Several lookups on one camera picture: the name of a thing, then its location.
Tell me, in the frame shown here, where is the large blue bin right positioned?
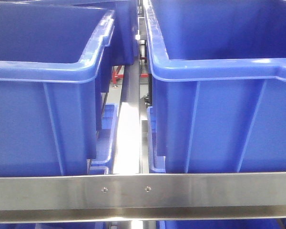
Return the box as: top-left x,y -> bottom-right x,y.
143,0 -> 286,173

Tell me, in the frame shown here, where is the large blue bin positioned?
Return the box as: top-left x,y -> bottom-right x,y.
0,1 -> 115,177
143,0 -> 286,173

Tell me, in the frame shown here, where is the large blue bin left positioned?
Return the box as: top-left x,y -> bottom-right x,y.
0,1 -> 115,177

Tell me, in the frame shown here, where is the steel shelf front rail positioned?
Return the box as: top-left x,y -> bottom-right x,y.
0,172 -> 286,223

